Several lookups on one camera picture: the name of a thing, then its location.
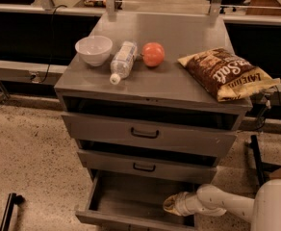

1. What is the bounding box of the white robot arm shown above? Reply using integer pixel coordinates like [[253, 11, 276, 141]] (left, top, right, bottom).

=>
[[163, 179, 281, 231]]

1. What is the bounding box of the clear plastic water bottle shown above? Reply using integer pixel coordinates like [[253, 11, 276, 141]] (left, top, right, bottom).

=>
[[110, 41, 138, 85]]

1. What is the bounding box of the grey bottom drawer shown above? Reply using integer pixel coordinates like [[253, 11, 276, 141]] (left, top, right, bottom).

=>
[[76, 170, 196, 231]]

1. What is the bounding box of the white bowl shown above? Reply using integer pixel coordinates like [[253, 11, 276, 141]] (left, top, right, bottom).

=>
[[75, 36, 113, 66]]

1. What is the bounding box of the black metal leg right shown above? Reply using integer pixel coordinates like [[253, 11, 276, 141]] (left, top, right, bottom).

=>
[[249, 135, 266, 187]]

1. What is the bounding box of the black cable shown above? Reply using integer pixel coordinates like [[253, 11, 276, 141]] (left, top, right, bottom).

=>
[[30, 4, 69, 85]]

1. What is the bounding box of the grey drawer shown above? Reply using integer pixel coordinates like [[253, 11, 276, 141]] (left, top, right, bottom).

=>
[[63, 112, 236, 157], [76, 170, 196, 231], [78, 150, 217, 184]]

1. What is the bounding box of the grey metal drawer cabinet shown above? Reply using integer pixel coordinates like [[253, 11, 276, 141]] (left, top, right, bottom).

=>
[[54, 11, 253, 191]]

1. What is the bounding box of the grey top drawer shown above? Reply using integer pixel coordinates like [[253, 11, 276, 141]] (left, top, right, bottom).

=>
[[63, 112, 236, 157]]

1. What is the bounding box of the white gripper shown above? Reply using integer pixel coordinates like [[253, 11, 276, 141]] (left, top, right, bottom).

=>
[[163, 192, 199, 217]]

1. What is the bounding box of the brown yellow chip bag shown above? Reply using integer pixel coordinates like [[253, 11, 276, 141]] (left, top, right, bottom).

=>
[[178, 48, 281, 102]]

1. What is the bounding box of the grey middle drawer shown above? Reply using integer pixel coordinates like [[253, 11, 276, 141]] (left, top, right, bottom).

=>
[[78, 150, 217, 184]]

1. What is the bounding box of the black metal leg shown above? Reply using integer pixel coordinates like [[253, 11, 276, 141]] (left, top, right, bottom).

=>
[[0, 192, 25, 231], [249, 135, 266, 187]]

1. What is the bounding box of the black metal leg left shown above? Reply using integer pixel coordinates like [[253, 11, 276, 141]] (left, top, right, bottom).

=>
[[0, 192, 25, 231]]

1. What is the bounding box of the red apple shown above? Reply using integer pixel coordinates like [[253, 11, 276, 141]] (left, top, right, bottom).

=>
[[141, 42, 165, 67]]

